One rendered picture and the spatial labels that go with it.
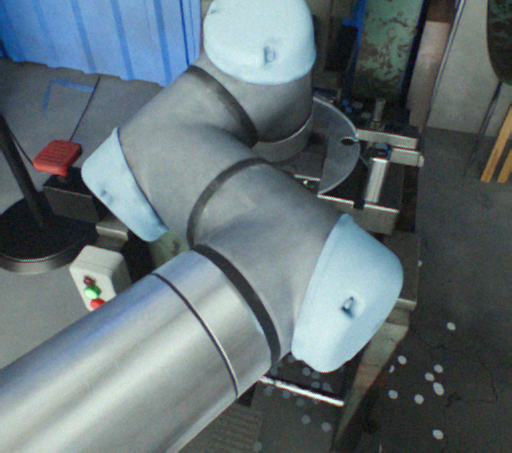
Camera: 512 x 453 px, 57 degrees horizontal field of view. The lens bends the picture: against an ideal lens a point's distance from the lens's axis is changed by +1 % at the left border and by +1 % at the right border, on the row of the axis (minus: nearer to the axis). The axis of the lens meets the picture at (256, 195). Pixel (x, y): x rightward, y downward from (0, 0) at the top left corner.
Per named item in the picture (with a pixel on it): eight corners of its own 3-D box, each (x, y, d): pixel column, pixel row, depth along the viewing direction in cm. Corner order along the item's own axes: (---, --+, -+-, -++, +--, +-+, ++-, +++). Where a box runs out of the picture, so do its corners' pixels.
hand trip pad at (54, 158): (74, 203, 78) (60, 169, 73) (42, 196, 79) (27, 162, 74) (95, 176, 83) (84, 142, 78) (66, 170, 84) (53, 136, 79)
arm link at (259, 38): (166, 26, 31) (255, -51, 32) (201, 113, 41) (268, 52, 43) (250, 92, 28) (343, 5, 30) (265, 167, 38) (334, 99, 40)
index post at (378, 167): (379, 203, 75) (391, 158, 69) (360, 199, 76) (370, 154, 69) (381, 192, 77) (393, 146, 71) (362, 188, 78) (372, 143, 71)
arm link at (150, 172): (141, 246, 26) (277, 114, 28) (52, 150, 31) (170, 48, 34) (195, 292, 32) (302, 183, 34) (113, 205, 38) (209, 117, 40)
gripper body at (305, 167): (316, 215, 54) (318, 173, 43) (244, 202, 55) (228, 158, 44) (327, 156, 56) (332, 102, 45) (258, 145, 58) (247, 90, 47)
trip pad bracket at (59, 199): (116, 265, 89) (90, 192, 76) (71, 254, 91) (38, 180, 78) (130, 242, 93) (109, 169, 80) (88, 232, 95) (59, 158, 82)
